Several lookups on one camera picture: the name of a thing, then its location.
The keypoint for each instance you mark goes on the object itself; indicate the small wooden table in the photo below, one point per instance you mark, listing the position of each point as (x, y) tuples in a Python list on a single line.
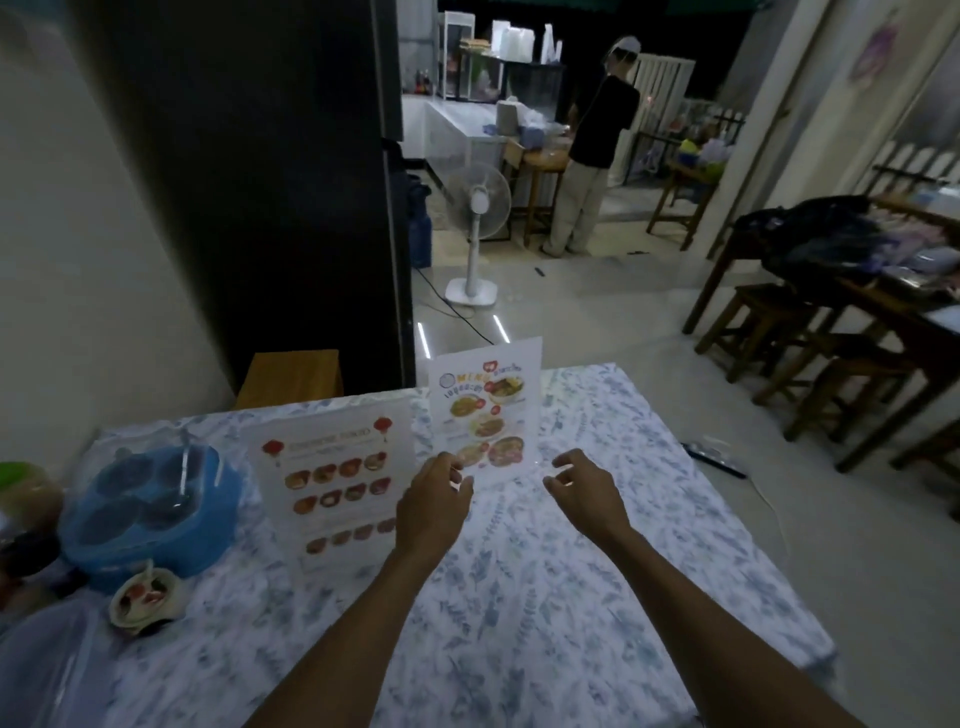
[(544, 161)]

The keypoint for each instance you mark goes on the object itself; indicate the large acrylic menu stand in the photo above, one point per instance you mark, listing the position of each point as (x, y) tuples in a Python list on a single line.
[(330, 487)]

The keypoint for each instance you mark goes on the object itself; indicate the wooden table with containers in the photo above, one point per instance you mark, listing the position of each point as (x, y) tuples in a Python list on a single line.
[(686, 180)]

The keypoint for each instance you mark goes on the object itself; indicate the black refrigerator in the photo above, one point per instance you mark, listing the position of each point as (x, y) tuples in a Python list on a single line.
[(262, 187)]

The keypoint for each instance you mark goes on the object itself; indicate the blue floral tablecloth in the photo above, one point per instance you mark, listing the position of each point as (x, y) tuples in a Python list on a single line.
[(540, 600)]

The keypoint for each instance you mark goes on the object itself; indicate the person's left hand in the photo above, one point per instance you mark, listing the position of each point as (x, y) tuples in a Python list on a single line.
[(429, 506)]

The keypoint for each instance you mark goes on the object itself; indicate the white picket fence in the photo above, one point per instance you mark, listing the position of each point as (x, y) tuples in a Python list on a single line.
[(915, 165)]

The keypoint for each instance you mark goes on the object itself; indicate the purple wall poster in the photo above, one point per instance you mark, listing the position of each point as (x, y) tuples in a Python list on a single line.
[(879, 41)]

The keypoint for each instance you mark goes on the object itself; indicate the black bag heap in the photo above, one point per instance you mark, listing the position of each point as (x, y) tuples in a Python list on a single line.
[(817, 240)]

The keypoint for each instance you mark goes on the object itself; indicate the glass display cabinet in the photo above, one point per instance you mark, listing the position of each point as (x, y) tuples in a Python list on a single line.
[(469, 56)]

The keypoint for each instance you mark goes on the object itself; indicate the dark wooden dining table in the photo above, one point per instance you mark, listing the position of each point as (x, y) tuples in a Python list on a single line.
[(911, 322)]

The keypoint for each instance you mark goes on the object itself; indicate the person's right forearm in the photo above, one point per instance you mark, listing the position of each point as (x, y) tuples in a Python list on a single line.
[(705, 637)]

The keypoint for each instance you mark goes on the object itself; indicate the small chili sauce bowl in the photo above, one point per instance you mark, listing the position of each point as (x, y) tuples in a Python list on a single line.
[(146, 602)]

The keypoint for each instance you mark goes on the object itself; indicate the white standing fan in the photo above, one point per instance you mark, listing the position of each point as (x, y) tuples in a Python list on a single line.
[(477, 202)]

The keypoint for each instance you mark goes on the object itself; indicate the person's right hand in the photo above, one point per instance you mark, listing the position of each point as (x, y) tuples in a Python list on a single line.
[(592, 499)]

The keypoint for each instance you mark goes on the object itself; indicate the clear plastic bag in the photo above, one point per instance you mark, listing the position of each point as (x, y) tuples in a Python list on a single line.
[(45, 667)]

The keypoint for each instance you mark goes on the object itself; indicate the small acrylic menu stand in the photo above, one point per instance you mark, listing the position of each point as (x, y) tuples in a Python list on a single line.
[(486, 405)]

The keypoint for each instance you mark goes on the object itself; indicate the dark wooden stool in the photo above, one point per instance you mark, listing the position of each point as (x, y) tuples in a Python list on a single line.
[(862, 382), (821, 352), (757, 304), (937, 450)]

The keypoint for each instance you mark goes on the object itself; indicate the person's left forearm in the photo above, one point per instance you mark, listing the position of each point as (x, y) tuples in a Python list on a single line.
[(360, 637)]

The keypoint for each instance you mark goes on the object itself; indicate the white folding fence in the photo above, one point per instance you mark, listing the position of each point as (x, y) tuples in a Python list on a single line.
[(664, 82)]

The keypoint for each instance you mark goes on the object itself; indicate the dark sauce jar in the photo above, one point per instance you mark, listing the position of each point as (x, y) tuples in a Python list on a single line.
[(26, 562)]

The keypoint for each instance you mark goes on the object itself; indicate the white counter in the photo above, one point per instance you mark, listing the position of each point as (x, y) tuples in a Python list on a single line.
[(450, 131)]

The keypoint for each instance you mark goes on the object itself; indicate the light wooden stool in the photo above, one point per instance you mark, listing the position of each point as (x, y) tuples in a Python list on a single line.
[(291, 379)]

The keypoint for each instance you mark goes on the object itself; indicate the blue condiment caddy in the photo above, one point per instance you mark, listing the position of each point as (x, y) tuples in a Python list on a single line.
[(150, 517)]

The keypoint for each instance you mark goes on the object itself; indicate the person's right thumb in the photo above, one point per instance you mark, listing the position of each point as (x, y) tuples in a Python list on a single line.
[(559, 487)]

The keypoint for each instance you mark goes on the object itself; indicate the green lid jar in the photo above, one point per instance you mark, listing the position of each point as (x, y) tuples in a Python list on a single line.
[(26, 499)]

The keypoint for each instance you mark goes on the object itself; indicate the blue bin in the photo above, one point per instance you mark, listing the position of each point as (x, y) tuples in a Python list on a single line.
[(418, 225)]

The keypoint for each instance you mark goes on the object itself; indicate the person's left thumb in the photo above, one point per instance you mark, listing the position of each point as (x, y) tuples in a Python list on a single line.
[(463, 495)]

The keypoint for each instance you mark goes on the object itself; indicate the black power strip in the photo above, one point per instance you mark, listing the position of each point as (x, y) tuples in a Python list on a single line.
[(714, 459)]

